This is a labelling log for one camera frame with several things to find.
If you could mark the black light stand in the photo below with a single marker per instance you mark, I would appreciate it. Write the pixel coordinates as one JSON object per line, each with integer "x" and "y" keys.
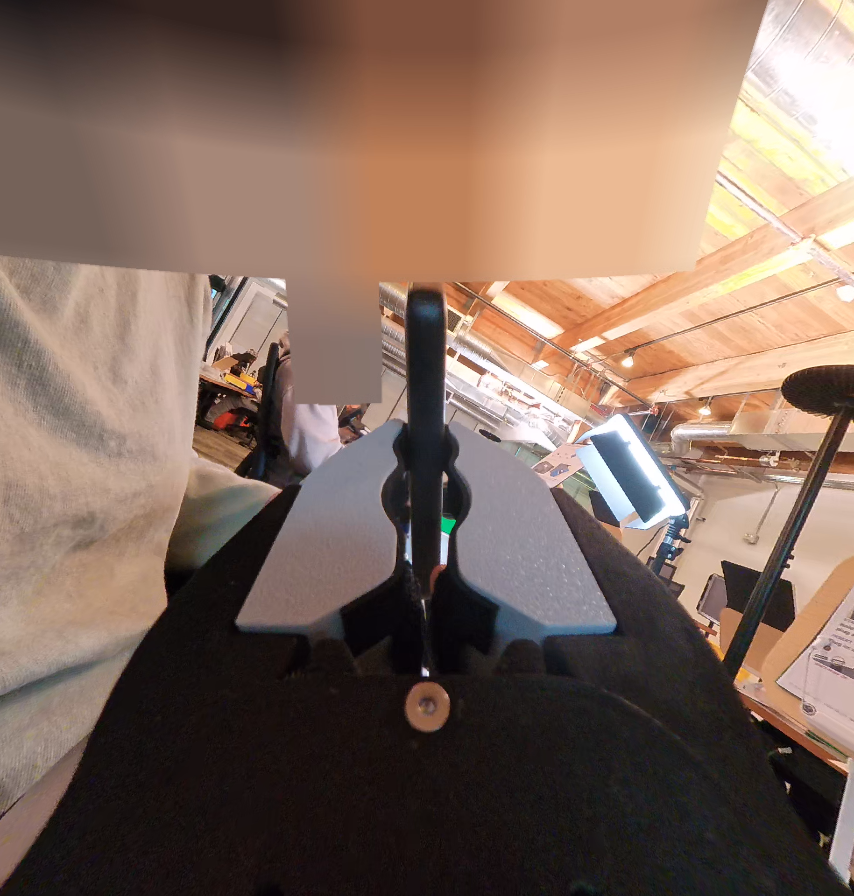
{"x": 668, "y": 549}

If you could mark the dark monitor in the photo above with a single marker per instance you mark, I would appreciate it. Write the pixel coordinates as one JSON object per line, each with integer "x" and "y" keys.
{"x": 714, "y": 598}

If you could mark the led light panel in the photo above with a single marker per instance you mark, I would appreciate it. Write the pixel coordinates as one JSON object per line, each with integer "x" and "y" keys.
{"x": 633, "y": 469}

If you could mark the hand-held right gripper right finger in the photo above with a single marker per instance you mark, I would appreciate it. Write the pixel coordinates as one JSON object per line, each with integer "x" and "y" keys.
{"x": 525, "y": 539}

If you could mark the cardboard board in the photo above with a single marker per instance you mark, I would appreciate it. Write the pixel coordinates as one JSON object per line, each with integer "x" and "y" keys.
{"x": 819, "y": 616}

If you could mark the person's light grey sweatshirt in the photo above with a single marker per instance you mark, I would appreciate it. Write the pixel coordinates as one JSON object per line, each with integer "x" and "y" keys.
{"x": 76, "y": 504}

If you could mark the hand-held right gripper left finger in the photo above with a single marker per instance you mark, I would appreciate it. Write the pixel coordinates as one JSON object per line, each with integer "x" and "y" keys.
{"x": 329, "y": 532}

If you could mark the printed instruction sheet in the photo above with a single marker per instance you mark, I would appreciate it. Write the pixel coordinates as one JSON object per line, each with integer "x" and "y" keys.
{"x": 836, "y": 665}

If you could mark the black office chair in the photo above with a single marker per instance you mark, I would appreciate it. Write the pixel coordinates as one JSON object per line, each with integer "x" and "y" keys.
{"x": 267, "y": 420}

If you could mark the white table leg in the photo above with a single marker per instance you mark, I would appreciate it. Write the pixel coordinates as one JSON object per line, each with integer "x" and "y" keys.
{"x": 847, "y": 812}

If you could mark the cluttered wooden desk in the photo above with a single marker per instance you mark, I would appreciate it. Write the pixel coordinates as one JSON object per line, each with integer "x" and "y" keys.
{"x": 230, "y": 385}

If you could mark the black pole with round top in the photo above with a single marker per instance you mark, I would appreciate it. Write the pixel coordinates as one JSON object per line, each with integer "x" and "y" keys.
{"x": 805, "y": 476}

